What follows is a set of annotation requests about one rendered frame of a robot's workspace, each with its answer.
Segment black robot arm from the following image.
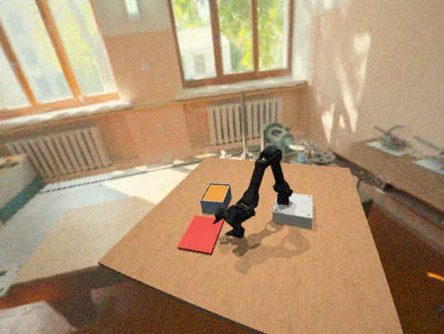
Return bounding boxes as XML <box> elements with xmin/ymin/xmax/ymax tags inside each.
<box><xmin>226</xmin><ymin>146</ymin><xmax>293</xmax><ymax>222</ymax></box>

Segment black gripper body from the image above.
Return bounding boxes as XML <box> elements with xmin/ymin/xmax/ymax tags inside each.
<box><xmin>215</xmin><ymin>207</ymin><xmax>245</xmax><ymax>239</ymax></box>

